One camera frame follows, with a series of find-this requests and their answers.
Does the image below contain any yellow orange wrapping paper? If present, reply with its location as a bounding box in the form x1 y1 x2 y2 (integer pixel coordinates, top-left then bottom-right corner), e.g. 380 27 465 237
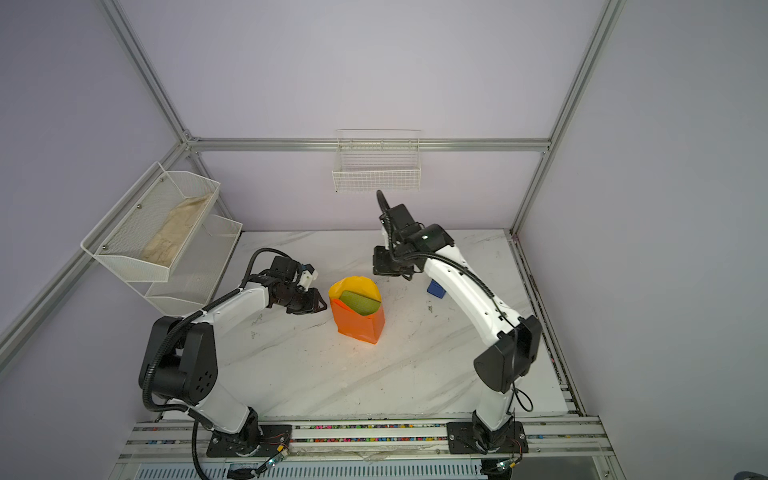
329 276 386 344

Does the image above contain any green gift box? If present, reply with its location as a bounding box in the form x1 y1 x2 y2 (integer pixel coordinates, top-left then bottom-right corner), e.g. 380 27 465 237
339 291 381 316

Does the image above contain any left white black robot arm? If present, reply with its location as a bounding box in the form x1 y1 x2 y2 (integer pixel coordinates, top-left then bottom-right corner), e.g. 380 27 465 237
138 248 327 435

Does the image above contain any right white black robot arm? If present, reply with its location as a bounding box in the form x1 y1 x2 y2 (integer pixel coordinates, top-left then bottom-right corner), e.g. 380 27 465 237
373 191 542 432

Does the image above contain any blue tape dispenser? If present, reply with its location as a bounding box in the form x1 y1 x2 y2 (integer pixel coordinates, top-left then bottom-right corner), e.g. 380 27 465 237
427 280 446 299

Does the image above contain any lower white mesh shelf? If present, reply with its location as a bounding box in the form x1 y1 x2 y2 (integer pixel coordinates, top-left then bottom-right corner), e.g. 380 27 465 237
144 214 242 316

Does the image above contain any white mesh shelf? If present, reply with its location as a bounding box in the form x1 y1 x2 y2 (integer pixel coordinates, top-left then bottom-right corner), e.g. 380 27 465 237
80 163 220 283
144 214 242 316

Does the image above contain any beige cloth in shelf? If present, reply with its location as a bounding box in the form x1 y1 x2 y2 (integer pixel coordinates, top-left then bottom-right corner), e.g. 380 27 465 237
140 194 211 267

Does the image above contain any upper white mesh shelf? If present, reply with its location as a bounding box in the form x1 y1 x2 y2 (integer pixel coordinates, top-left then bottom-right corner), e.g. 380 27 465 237
80 163 220 283

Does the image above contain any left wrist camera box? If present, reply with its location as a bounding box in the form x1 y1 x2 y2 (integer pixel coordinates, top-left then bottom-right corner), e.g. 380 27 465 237
297 264 318 291

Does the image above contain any white wire wall basket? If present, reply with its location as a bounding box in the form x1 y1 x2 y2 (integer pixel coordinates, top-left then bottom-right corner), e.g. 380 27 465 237
332 129 422 193

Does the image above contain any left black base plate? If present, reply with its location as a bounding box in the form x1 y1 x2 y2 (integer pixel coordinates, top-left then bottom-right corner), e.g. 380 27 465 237
206 424 293 458

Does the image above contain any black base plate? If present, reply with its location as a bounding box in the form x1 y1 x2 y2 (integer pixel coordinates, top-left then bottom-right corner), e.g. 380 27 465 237
206 424 293 458
446 420 529 455

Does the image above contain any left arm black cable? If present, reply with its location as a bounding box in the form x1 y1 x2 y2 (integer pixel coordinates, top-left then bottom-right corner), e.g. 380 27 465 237
141 247 295 480

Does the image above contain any aluminium frame rail front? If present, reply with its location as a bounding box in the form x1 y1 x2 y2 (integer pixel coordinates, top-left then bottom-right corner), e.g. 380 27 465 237
118 416 616 463

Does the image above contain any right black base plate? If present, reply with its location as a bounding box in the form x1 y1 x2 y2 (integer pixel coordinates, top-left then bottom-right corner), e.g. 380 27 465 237
446 420 529 455

